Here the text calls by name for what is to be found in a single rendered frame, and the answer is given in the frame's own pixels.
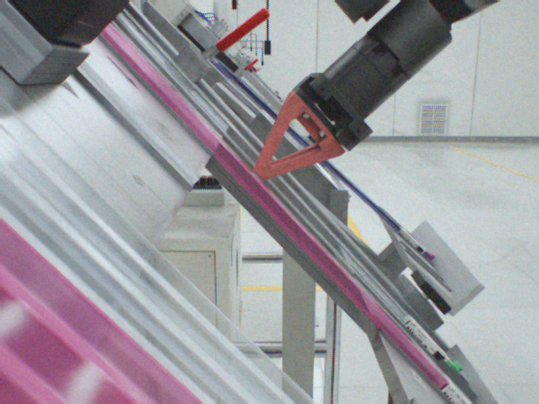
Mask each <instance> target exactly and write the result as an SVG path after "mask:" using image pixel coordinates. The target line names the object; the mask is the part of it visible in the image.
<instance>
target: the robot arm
mask: <svg viewBox="0 0 539 404"><path fill-rule="evenodd" d="M333 1H334V2H335V3H336V5H337V6H338V7H339V8H341V9H342V12H343V13H345V14H346V16H347V17H348V19H349V20H350V21H351V22H352V23H353V24H354V25H355V23H356V22H357V21H358V20H360V19H361V18H362V17H363V19H364V20H366V21H367V22H368V20H371V19H372V18H373V16H374V15H375V14H377V13H379V12H380V10H381V9H383V8H384V7H385V6H386V4H387V3H390V2H391V1H392V0H333ZM500 1H501V0H400V1H399V2H398V3H397V4H396V5H395V6H394V7H393V8H392V9H390V10H389V11H388V12H387V13H386V14H385V15H384V16H383V17H382V18H381V19H380V20H378V21H377V22H376V23H375V24H374V25H373V26H372V27H371V28H370V29H369V30H368V32H367V34H366V35H364V36H363V37H362V38H361V39H359V40H357V41H355V43H354V44H352V45H351V46H350V47H349V48H348V50H346V52H344V53H343V55H342V56H340V57H339V58H338V59H337V60H336V62H333V63H332V64H331V65H330V66H329V67H328V68H326V69H325V71H324V72H323V73H311V74H310V75H308V76H306V77H305V78H304V79H303V81H300V82H299V83H298V84H297V85H296V87H294V88H293V89H292V91H291V92H290V93H288V95H287V97H286V99H285V100H284V105H283V106H282V108H281V110H280V112H279V113H278V115H277V119H276V120H275V122H274V124H273V125H272V128H271V130H270V133H269V136H268V138H267V139H266V141H265V144H264V147H263V149H262V151H261V152H260V154H261V155H260V158H259V159H258V161H257V164H256V165H255V167H254V171H255V172H256V174H257V175H258V176H259V177H260V178H261V179H263V180H268V179H272V178H275V177H277V176H279V175H282V174H284V173H287V172H291V171H294V170H297V169H299V168H302V167H304V166H307V165H312V164H317V163H320V162H323V161H325V160H328V159H334V158H337V157H339V156H342V155H343V154H344V153H345V152H346V150H347V151H348V152H350V150H352V149H353V148H354V147H355V146H356V145H357V144H358V143H360V142H362V141H363V140H364V139H366V138H367V137H368V136H369V135H370V134H371V133H373V131H372V129H371V128H370V126H369V125H368V124H367V123H366V122H365V119H367V118H368V117H369V116H370V114H373V113H374V112H375V111H376V109H377V108H378V107H381V106H382V104H383V103H384V102H385V101H387V100H389V98H390V97H391V96H392V95H393V94H395V92H397V91H398V90H399V89H400V88H401V87H402V86H403V85H404V84H405V83H407V81H409V80H410V79H411V78H413V77H414V76H415V75H416V74H417V73H418V72H419V71H420V70H422V69H423V68H424V67H425V65H426V64H429V63H430V62H431V60H432V59H434V58H436V57H437V56H438V54H439V53H441V52H442V51H443V50H444V49H445V48H446V47H448V46H449V44H450V43H451V42H452V35H451V33H450V30H452V29H451V27H452V26H451V24H452V23H455V22H460V21H462V20H465V19H466V18H469V17H471V16H473V15H474V14H476V13H480V12H481V11H483V10H484V9H486V8H490V7H491V6H493V5H495V4H496V3H497V2H500ZM315 103H317V104H318V105H317V106H318V107H317V106H316V105H315ZM320 110H321V111H320ZM326 117H327V118H328V119H327V118H326ZM292 119H297V121H298V122H299V123H300V124H301V125H302V126H303V127H304V129H305V130H306V131H307V132H309V134H310V135H311V137H312V138H313V139H315V140H316V142H315V144H313V145H309V146H307V147H305V148H304V149H302V150H299V151H297V152H294V153H293V154H291V155H289V156H287V157H284V158H283V159H278V160H277V161H274V162H271V161H270V159H271V158H272V156H273V154H274V152H275V151H276V149H277V146H278V145H279V143H280V141H281V140H282V139H283V137H284V134H285V132H286V131H287V129H288V127H289V125H290V124H291V121H292ZM329 119H330V120H329ZM330 121H331V122H332V121H334V122H335V123H334V124H333V125H332V123H331V122H330ZM342 145H343V146H344V147H343V146H342ZM344 148H345V149H346V150H345V149H344Z"/></svg>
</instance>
